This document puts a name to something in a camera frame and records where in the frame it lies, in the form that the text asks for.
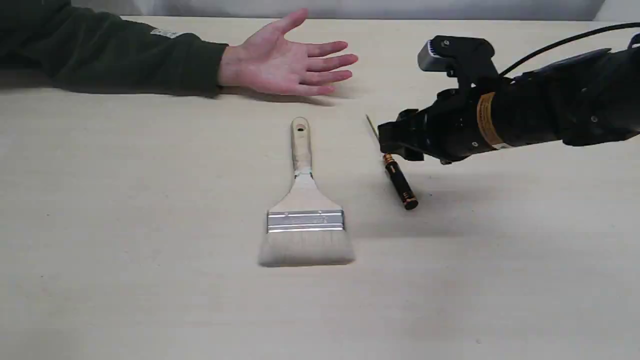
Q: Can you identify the dark green sleeved forearm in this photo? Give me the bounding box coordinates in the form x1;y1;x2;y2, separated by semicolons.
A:
0;0;228;95

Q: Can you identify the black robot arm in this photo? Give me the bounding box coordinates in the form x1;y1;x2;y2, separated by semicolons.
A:
378;47;640;164

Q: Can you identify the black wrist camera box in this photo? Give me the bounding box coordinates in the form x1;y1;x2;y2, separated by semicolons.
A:
417;35;500;91

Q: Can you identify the person's open hand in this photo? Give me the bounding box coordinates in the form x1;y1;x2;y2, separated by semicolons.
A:
217;7;359;97

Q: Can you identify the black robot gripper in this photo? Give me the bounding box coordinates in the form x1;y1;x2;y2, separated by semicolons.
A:
377;89;489;165

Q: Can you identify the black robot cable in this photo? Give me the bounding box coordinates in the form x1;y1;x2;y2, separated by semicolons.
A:
500;22;640;77

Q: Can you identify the black orange precision screwdriver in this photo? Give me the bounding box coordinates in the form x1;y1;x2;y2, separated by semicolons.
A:
365;115;419;210

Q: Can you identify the wide paint brush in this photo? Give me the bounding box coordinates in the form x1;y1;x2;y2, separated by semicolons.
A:
258;117;355;268

